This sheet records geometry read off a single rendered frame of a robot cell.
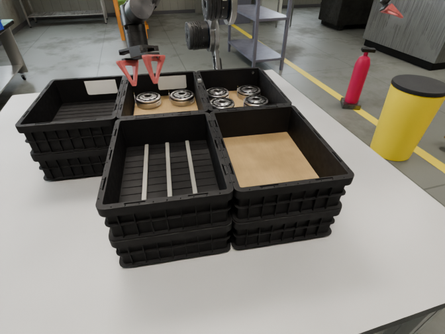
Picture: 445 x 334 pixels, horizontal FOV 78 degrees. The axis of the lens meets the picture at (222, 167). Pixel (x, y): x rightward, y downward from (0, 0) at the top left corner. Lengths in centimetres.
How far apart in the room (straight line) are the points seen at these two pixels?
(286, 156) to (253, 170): 13
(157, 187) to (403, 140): 209
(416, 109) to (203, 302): 206
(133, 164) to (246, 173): 35
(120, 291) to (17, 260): 31
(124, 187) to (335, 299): 61
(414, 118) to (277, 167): 171
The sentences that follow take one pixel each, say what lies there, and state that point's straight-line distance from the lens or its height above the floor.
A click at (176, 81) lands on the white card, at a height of 89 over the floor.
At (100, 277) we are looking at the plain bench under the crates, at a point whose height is 70.
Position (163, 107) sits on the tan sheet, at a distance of 122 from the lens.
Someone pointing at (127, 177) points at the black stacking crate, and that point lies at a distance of 86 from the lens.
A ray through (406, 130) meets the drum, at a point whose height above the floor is 29.
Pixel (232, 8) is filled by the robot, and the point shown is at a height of 112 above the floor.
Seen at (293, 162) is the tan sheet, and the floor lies 83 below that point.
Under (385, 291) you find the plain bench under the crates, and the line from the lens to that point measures 84.
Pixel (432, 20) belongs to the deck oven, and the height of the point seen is 61.
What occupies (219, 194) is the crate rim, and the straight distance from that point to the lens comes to 61.
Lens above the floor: 136
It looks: 38 degrees down
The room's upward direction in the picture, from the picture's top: straight up
